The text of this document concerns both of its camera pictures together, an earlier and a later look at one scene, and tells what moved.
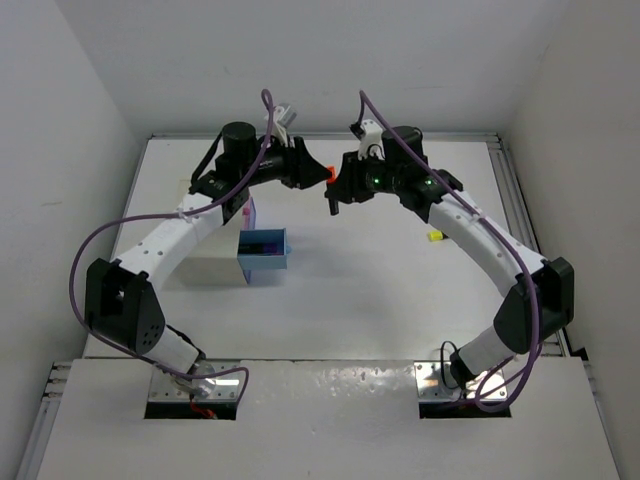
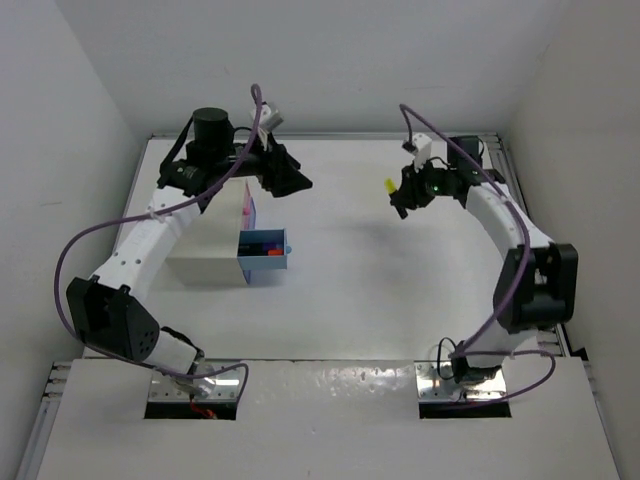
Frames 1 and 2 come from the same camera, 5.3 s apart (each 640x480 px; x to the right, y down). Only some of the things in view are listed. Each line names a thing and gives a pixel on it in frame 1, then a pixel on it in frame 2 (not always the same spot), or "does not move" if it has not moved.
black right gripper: [348, 182] → [410, 189]
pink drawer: [246, 209] does not move
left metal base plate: [165, 387] does not move
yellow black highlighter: [436, 235] → [395, 197]
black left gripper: [299, 168] → [283, 177]
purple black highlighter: [267, 247] does not move
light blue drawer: [261, 249] does not move
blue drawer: [251, 226] does not move
